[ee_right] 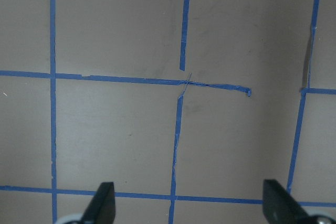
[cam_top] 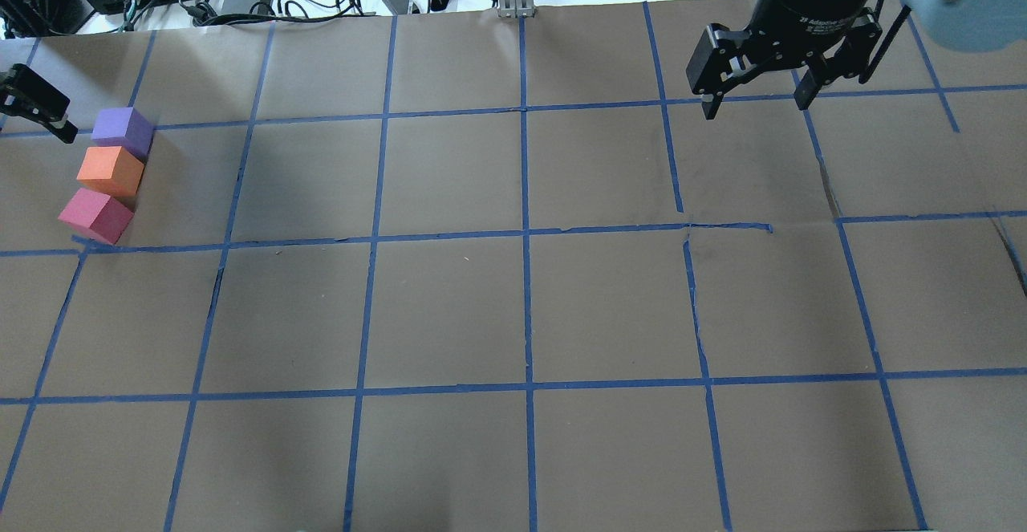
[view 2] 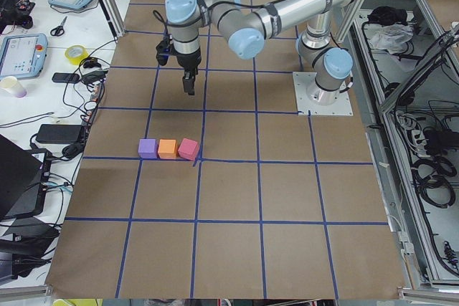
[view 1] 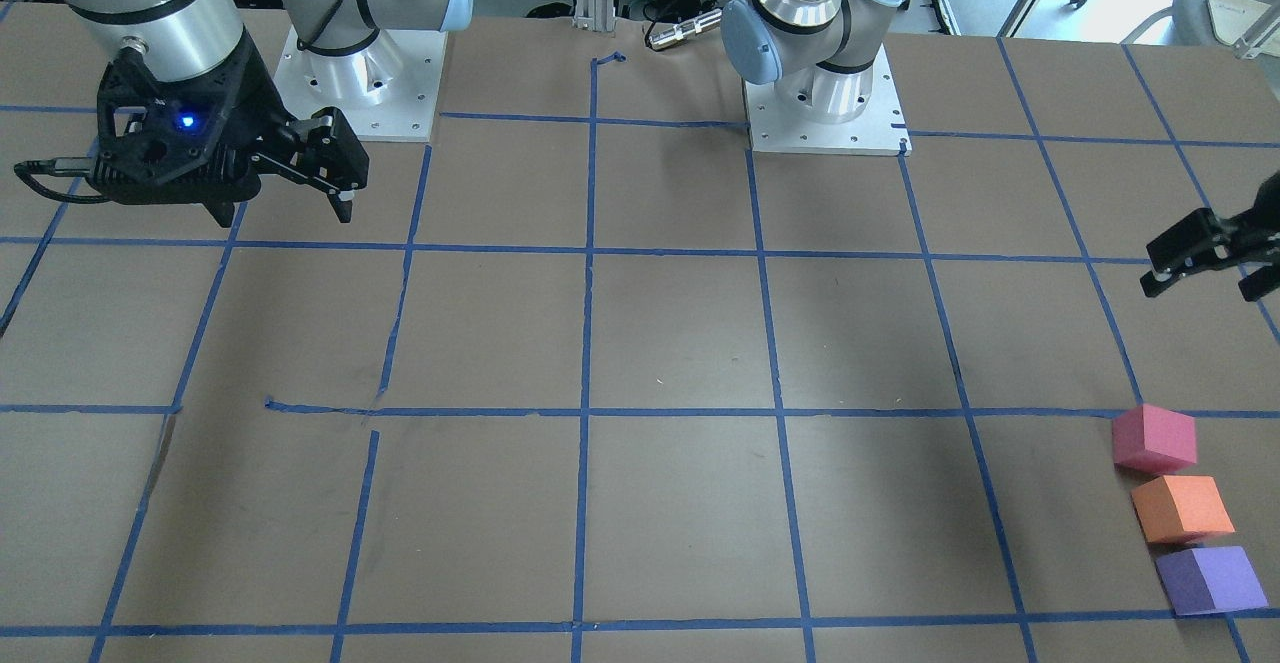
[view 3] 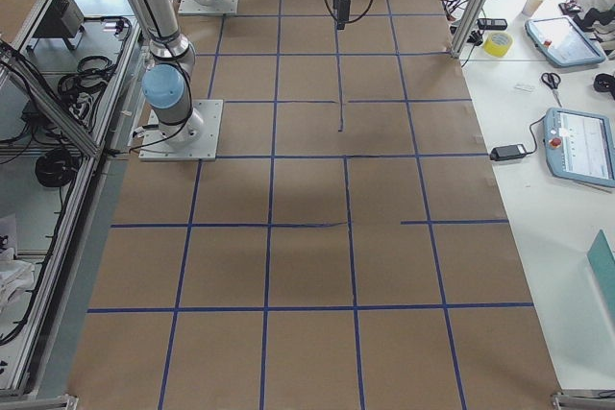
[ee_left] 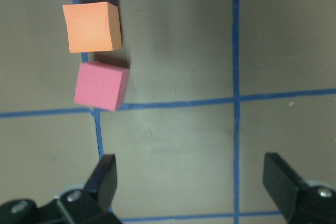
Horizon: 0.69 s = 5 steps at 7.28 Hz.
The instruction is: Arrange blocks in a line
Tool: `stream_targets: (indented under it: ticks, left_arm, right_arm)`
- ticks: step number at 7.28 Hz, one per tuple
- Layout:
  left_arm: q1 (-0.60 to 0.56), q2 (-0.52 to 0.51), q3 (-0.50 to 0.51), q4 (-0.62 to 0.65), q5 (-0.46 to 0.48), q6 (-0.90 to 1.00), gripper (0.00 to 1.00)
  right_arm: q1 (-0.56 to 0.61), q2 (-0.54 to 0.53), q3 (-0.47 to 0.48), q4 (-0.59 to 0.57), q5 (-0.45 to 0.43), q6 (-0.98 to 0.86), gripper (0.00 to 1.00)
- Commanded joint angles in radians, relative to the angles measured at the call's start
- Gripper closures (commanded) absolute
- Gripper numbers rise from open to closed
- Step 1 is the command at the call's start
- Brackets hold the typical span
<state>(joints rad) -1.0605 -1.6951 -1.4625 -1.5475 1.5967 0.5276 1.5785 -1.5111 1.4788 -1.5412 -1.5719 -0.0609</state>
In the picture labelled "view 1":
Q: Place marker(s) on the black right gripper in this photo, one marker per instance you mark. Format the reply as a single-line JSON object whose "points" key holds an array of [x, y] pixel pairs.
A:
{"points": [[250, 93]]}

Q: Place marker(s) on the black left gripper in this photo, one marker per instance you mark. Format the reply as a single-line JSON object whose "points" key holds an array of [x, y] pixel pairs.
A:
{"points": [[1205, 240]]}

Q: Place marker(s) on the orange foam block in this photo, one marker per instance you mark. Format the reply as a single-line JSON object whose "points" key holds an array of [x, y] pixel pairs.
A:
{"points": [[1181, 509]]}

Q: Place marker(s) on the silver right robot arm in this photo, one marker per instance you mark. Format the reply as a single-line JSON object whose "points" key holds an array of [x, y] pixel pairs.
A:
{"points": [[181, 39]]}

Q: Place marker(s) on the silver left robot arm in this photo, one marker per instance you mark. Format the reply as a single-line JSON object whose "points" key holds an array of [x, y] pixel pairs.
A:
{"points": [[767, 40]]}

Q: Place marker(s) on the pink foam block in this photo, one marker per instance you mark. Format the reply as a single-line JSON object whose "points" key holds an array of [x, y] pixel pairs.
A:
{"points": [[1152, 439]]}

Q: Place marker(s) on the purple foam block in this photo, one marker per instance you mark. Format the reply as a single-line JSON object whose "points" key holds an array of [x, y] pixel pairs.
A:
{"points": [[1207, 580]]}

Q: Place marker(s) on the brown paper table cover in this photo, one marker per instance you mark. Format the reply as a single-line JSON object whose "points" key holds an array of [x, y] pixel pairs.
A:
{"points": [[587, 379]]}

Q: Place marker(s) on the silver cylindrical connector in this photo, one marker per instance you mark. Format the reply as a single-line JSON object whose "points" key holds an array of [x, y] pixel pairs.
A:
{"points": [[684, 31]]}

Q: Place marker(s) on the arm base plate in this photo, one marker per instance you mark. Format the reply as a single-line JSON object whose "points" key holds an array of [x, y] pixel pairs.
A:
{"points": [[817, 111], [388, 92]]}

